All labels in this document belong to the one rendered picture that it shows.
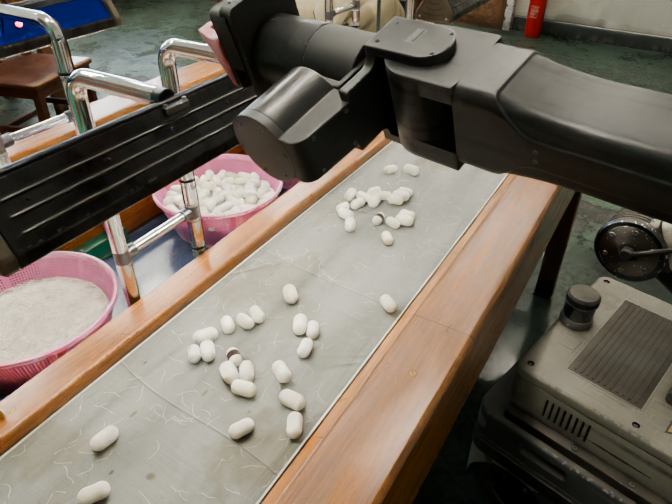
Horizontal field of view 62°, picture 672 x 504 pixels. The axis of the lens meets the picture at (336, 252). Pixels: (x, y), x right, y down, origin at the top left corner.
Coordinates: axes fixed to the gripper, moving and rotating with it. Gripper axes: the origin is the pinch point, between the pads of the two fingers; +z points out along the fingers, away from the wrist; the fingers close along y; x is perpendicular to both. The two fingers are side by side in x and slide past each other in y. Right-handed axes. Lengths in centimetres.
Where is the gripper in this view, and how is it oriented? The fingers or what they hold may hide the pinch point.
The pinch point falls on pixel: (210, 30)
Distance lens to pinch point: 56.5
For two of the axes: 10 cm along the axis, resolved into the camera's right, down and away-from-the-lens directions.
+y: 2.3, 6.2, 7.5
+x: 6.3, -6.8, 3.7
